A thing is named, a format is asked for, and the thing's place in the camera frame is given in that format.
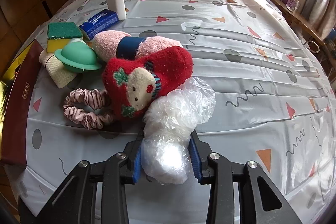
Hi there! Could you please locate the white plastic bag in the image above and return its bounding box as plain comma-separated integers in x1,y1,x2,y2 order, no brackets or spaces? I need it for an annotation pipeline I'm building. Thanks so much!
141,77,216,185

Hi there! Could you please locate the pink satin scrunchie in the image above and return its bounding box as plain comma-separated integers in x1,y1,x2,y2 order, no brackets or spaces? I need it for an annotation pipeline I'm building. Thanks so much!
63,88,113,130

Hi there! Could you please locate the red christmas sock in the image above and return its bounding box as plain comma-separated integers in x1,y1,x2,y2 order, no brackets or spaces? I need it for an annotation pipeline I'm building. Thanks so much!
102,46,193,120

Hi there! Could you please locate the beige cloth roll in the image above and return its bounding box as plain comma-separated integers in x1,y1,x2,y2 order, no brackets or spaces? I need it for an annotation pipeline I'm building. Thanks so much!
39,50,77,89

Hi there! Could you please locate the pink sock with blue band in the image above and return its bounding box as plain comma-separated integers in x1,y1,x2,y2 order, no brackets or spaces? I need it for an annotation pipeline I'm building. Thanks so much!
92,30,183,62

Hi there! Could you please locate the blue tissue pack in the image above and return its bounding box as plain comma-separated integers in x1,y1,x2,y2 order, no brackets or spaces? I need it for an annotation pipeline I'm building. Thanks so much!
79,9,119,40

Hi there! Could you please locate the green yellow scrub sponge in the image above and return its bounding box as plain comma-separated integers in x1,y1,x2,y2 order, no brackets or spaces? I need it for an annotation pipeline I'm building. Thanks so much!
47,22,83,53

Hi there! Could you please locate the white sponge block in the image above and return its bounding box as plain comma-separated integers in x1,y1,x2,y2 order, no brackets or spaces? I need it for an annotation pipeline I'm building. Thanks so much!
106,0,126,21

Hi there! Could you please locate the patterned white tablecloth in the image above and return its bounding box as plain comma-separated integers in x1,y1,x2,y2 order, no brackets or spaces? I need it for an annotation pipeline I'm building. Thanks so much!
7,0,335,223

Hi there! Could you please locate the wooden side desk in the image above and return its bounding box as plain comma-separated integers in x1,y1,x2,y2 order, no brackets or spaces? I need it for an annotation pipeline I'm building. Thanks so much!
270,0,335,61

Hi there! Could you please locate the pink box on desk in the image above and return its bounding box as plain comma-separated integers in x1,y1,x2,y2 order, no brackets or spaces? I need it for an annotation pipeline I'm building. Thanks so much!
282,0,299,11

